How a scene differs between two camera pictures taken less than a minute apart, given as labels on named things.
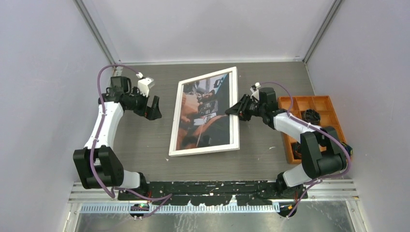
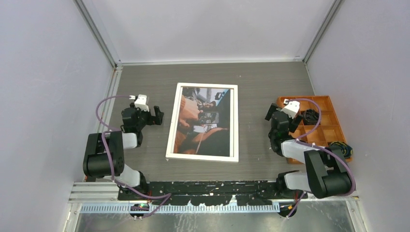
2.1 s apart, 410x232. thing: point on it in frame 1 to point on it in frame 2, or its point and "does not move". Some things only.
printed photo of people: x=202 y=120 does not move
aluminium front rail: x=83 y=200 does not move
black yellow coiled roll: x=349 y=149 does not move
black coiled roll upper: x=312 y=116 does not move
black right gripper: x=241 y=108 to x=295 y=123
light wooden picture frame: x=235 y=145 to x=234 y=150
